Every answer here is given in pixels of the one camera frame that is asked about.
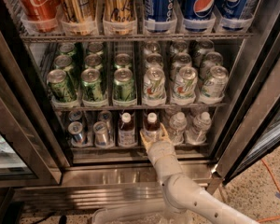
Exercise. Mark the green can second row right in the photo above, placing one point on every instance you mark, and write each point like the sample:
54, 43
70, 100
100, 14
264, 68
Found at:
123, 60

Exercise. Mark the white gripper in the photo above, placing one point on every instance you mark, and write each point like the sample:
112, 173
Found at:
160, 150

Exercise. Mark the blue Pepsi can left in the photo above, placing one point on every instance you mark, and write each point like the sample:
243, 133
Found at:
159, 15

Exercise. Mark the green can second row middle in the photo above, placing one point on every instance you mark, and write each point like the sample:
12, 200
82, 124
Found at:
94, 61

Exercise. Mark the blue Pepsi can middle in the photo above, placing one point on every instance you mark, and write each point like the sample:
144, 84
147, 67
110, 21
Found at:
197, 13

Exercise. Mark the green can front right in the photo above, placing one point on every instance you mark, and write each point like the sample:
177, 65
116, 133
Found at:
123, 85

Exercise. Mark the silver blue can front right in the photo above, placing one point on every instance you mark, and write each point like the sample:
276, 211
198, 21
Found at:
101, 134

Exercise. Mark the open fridge door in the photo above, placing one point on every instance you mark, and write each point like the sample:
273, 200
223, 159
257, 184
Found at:
255, 131

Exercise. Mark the silver blue can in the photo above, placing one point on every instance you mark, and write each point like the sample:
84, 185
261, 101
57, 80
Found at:
77, 131
101, 134

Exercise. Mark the green can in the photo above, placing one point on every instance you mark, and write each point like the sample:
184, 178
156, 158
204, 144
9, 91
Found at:
123, 85
92, 86
61, 86

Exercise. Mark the red Coca-Cola can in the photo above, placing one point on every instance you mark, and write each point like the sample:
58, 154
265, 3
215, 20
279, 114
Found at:
39, 16

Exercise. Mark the green can front middle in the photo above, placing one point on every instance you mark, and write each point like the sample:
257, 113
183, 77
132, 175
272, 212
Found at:
92, 86

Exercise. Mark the silver can second row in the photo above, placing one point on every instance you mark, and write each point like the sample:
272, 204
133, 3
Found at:
153, 59
209, 60
179, 60

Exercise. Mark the left glass fridge door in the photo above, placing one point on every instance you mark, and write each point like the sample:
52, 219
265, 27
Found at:
37, 159

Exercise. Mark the clear plastic bin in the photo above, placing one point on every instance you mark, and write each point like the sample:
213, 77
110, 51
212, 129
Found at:
146, 212

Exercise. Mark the silver can second row middle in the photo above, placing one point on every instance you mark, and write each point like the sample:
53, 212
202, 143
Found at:
179, 60

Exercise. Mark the green can second row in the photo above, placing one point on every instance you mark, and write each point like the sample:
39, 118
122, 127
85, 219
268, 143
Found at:
94, 61
66, 63
123, 60

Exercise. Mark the green can front left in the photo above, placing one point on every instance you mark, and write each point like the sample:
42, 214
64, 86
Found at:
61, 86

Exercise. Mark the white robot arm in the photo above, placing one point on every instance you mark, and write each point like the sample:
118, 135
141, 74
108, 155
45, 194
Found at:
179, 191

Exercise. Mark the silver blue can front left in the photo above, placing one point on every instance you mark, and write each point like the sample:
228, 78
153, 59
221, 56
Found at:
77, 131

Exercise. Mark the white diet can front middle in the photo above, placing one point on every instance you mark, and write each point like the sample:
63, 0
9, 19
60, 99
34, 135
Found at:
185, 83

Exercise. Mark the green can second row left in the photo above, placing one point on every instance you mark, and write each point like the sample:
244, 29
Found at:
66, 63

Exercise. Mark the silver can second row left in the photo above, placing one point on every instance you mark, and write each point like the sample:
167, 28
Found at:
153, 59

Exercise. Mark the white diet can front left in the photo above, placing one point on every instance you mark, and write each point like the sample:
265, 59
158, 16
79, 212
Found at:
154, 81

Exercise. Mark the white diet can front right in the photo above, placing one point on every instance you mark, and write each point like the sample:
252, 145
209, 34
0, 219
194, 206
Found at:
215, 82

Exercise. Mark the brown tea bottle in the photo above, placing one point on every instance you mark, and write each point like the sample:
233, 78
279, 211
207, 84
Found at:
126, 134
152, 127

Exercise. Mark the white diet can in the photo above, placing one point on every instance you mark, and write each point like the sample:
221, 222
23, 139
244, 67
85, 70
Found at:
215, 82
185, 83
154, 81

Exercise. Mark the clear water bottle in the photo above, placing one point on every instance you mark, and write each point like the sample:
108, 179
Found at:
196, 134
176, 128

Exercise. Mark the stainless steel fridge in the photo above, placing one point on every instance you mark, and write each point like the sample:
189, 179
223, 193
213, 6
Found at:
94, 178

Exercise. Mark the clear water bottle right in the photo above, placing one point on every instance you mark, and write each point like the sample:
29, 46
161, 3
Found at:
196, 134

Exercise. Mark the silver can second row right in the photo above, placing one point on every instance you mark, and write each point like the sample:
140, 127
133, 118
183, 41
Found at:
209, 60

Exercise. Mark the clear water bottle left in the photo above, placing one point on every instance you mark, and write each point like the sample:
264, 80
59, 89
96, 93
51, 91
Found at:
176, 128

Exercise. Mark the gold striped soda can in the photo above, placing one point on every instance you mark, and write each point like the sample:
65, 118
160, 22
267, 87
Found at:
78, 16

